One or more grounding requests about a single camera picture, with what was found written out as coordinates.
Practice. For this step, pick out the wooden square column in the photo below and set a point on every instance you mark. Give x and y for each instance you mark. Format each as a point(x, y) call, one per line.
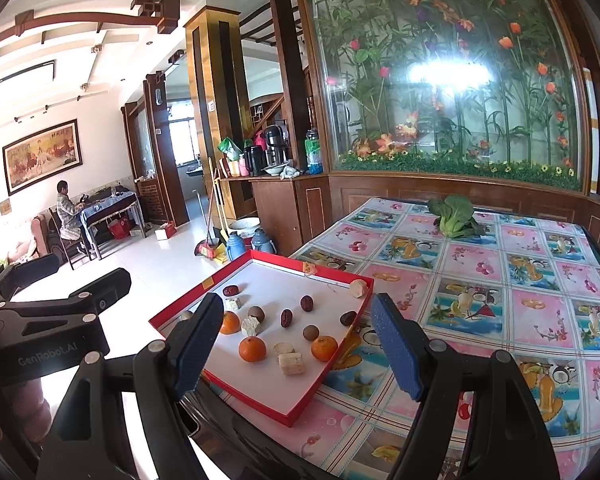
point(210, 85)

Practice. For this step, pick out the framed wall painting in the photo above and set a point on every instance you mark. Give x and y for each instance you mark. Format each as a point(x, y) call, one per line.
point(42, 156)

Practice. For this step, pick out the dark teal thermos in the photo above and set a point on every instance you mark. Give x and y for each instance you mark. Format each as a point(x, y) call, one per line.
point(261, 242)

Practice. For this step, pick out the person's left hand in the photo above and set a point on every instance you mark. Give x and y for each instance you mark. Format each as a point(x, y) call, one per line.
point(30, 405)

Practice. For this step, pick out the white bowl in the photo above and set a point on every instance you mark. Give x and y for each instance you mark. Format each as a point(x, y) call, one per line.
point(275, 169)

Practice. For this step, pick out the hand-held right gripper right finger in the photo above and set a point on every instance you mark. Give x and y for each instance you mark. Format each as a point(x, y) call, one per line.
point(397, 350)

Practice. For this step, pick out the green bok choy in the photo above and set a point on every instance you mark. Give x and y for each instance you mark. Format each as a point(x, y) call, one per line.
point(452, 217)

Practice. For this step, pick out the dark red date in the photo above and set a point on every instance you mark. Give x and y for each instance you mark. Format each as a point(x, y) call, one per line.
point(285, 318)
point(348, 318)
point(230, 290)
point(306, 303)

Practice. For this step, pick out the red tray with white inside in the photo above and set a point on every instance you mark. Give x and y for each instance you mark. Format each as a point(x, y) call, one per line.
point(280, 285)

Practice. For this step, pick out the red dustpan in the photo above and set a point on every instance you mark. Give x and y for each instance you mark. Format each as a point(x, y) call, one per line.
point(207, 249)

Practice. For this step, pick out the pink bottle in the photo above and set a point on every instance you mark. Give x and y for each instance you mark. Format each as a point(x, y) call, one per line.
point(242, 166)

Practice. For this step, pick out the table with blue cloth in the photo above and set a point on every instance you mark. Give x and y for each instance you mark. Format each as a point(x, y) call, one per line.
point(107, 210)

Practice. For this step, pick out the wooden ceiling ornament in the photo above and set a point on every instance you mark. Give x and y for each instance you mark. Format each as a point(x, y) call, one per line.
point(157, 10)

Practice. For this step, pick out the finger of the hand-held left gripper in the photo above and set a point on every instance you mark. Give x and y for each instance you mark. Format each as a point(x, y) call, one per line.
point(95, 300)
point(27, 270)

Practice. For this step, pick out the white basin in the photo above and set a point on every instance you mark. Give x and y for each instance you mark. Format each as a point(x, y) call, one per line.
point(245, 225)

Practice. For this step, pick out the green labelled plastic bottle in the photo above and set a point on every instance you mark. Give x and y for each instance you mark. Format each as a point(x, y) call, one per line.
point(312, 153)

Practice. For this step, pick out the artificial flower glass display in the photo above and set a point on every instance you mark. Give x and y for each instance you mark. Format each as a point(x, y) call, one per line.
point(430, 135)

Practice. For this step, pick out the white and red box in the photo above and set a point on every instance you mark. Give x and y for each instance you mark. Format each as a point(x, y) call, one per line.
point(165, 231)

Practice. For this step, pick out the pink armchair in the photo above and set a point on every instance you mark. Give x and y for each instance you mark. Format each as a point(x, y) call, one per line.
point(37, 232)

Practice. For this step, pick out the orange mandarin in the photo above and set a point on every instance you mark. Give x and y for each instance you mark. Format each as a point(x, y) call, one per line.
point(252, 349)
point(230, 323)
point(324, 348)

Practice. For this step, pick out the light blue thermos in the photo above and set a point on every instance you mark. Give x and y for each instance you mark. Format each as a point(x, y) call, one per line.
point(235, 247)

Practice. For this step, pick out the black coffee pot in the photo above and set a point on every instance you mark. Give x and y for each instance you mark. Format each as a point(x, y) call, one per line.
point(272, 142)

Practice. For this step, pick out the green snack bag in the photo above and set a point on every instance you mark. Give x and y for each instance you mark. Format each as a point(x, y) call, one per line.
point(230, 147)

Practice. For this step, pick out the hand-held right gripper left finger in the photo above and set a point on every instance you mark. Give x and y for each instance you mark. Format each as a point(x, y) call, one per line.
point(200, 345)

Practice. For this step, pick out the white yellow rolled poster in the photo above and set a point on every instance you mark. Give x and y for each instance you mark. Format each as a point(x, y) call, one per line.
point(587, 110)

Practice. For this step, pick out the red shopping bag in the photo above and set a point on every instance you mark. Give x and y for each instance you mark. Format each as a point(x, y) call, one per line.
point(120, 230)

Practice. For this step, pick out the wooden partition cabinet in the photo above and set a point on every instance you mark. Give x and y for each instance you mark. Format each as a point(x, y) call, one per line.
point(380, 187)

